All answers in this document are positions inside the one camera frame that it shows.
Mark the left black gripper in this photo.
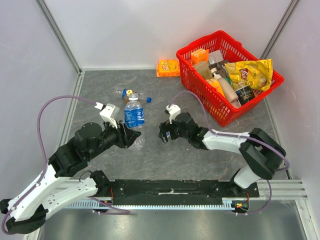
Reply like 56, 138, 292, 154
87, 117, 142, 160

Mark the beige bottle in basket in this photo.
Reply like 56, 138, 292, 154
210, 67, 239, 103

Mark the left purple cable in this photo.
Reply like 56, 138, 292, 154
0, 95, 132, 236

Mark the brown tea bottle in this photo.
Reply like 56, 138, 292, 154
124, 89, 134, 104

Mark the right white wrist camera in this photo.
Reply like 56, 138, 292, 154
166, 104, 181, 124

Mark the orange snack box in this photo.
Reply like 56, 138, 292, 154
156, 59, 180, 77

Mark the clear plastic packet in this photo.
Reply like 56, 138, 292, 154
208, 49, 224, 65

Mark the yellow Lays chips bag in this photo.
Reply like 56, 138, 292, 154
224, 59, 273, 92

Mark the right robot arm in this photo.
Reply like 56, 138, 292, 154
158, 112, 286, 197

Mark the orange box in basket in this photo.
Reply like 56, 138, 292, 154
190, 48, 209, 66

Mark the black snack packet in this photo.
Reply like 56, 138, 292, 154
235, 85, 256, 106

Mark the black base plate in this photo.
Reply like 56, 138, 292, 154
103, 179, 260, 205

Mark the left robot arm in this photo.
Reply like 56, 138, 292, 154
0, 121, 141, 235

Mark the white cable duct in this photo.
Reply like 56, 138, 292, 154
64, 198, 235, 211

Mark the blue Pocari Sweat bottle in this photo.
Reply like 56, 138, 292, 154
124, 93, 145, 150

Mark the clear empty plastic bottle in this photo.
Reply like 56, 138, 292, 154
114, 88, 148, 100

